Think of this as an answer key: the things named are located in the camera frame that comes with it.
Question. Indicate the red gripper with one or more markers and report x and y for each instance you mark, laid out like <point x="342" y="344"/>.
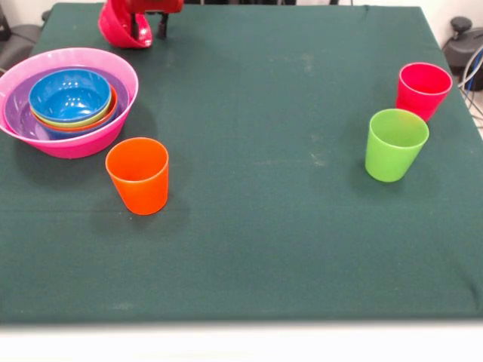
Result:
<point x="158" y="5"/>

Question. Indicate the small pinkish red bowl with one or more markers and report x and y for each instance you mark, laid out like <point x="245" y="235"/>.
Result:
<point x="117" y="30"/>

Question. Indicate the orange bowl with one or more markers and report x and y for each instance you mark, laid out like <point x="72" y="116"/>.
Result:
<point x="115" y="107"/>

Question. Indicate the dark blue bowl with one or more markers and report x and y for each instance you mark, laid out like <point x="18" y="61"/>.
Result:
<point x="69" y="96"/>

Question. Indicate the green bowl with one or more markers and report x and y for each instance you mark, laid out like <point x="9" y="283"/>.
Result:
<point x="75" y="123"/>

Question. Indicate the large pink bowl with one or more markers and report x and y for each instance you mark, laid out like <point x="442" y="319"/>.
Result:
<point x="75" y="149"/>

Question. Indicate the purple bowl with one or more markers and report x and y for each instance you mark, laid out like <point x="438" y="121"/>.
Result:
<point x="17" y="109"/>

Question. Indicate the orange cup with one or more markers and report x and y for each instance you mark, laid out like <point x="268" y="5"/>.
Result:
<point x="143" y="188"/>

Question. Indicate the dark green tablecloth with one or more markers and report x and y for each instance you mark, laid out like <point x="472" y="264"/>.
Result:
<point x="264" y="245"/>

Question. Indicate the green cup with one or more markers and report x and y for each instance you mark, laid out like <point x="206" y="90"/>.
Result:
<point x="388" y="158"/>

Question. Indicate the pinkish red cup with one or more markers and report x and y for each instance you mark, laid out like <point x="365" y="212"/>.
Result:
<point x="422" y="94"/>

